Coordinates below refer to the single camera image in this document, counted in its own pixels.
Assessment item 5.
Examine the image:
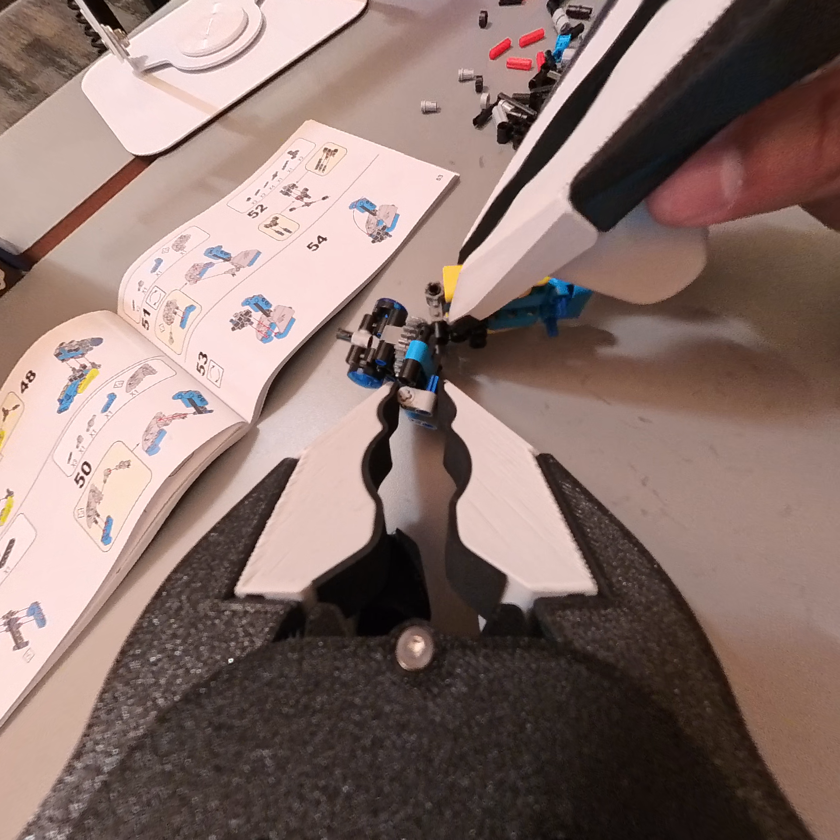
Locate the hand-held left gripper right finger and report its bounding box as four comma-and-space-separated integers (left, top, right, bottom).
440, 382, 599, 622

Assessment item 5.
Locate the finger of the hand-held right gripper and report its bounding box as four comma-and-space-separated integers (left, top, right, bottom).
458, 0, 736, 322
457, 0, 672, 261

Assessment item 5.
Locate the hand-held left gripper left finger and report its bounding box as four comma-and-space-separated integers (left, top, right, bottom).
234, 382, 401, 602

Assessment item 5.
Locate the yellow and blue brick assembly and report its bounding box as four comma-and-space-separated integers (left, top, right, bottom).
441, 262, 596, 340

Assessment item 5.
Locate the black and blue gear assembly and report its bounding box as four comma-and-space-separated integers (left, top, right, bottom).
338, 282, 455, 429

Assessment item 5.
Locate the grey desk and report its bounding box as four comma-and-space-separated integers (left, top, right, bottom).
0, 0, 840, 840

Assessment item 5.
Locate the person's right hand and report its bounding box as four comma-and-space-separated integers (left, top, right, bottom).
645, 56, 840, 232

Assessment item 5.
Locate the pile of loose building pieces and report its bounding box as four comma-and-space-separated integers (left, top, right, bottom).
420, 0, 595, 144

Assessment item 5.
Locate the open instruction booklet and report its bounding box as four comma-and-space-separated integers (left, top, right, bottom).
0, 119, 460, 726

